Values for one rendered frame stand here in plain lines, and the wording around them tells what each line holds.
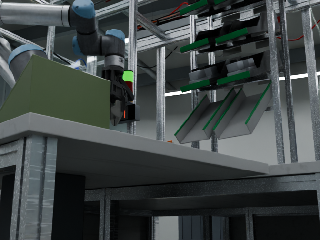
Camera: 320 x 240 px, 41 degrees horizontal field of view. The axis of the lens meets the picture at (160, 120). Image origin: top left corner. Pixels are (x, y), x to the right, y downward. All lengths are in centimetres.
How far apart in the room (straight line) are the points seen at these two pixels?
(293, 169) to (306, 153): 1106
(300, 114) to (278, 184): 1129
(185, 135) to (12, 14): 75
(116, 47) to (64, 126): 93
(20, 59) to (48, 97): 23
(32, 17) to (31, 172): 99
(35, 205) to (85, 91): 59
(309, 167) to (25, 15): 107
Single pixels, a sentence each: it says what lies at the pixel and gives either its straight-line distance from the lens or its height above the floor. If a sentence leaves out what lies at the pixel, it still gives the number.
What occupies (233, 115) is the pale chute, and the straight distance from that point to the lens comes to 157.
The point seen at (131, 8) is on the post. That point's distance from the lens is 219.
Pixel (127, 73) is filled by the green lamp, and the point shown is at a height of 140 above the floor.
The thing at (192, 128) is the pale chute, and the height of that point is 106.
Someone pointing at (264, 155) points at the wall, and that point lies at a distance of 1239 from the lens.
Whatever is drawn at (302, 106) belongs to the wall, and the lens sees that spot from 1254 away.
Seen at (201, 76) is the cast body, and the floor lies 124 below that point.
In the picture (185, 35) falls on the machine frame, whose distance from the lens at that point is 307.
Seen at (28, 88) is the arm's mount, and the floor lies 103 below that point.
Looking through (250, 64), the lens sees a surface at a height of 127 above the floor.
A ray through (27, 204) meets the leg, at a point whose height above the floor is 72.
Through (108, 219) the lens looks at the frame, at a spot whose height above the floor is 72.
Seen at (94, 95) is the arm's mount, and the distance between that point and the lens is 123.
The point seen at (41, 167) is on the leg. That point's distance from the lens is 70.
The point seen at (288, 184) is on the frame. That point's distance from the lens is 121.
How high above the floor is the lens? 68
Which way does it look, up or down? 15 degrees up
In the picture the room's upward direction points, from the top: straight up
